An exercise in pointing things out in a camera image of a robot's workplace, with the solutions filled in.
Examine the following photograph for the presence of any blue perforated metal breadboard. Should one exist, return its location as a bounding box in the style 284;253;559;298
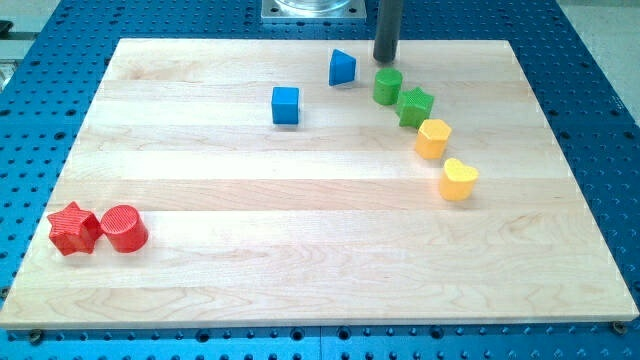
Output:
1;1;639;359

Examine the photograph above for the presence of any green star block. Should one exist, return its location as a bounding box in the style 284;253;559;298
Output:
396;87;435;129

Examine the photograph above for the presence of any red cylinder block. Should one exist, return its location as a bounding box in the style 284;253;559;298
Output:
100;205;149;253

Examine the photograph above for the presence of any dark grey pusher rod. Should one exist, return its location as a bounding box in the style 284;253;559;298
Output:
373;0;404;64

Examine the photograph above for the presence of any blue triangular prism block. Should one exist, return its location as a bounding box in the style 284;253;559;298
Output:
328;49;357;86

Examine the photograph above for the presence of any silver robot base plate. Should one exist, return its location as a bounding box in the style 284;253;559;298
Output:
260;0;367;23

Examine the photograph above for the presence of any yellow hexagon block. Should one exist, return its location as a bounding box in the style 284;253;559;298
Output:
414;119;452;159

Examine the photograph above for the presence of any blue cube block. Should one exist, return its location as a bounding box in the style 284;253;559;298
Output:
271;87;300;125

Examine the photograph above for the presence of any red star block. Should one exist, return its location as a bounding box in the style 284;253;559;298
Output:
47;202;102;256

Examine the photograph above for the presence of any yellow heart block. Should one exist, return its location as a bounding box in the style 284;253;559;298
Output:
439;158;479;201

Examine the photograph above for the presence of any green cylinder block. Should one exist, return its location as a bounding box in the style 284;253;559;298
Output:
373;68;403;105

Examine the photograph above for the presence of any light wooden board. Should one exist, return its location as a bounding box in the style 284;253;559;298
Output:
1;38;638;330

